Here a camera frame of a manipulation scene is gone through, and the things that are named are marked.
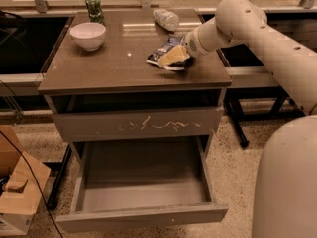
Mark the white bowl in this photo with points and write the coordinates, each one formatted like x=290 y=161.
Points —
x=89 y=36

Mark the black table leg left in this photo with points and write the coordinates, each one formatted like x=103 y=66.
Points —
x=58 y=170

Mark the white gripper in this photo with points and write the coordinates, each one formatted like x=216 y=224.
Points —
x=192 y=44

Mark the open grey drawer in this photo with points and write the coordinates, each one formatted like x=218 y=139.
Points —
x=125 y=184

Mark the clear plastic water bottle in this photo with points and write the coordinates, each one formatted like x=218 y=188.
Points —
x=166 y=19

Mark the black table leg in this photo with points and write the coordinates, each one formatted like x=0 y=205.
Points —
x=244 y=143
x=58 y=170

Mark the black table leg right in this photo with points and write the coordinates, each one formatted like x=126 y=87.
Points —
x=244 y=143

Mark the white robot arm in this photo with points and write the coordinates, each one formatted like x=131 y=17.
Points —
x=285 y=201

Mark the green soda can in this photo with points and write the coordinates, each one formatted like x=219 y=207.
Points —
x=95 y=12

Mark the cardboard box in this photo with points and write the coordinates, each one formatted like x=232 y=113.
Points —
x=23 y=178

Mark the grey drawer cabinet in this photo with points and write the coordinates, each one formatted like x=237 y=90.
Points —
x=117 y=77

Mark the blue chip bag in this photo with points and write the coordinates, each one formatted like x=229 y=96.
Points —
x=171 y=42

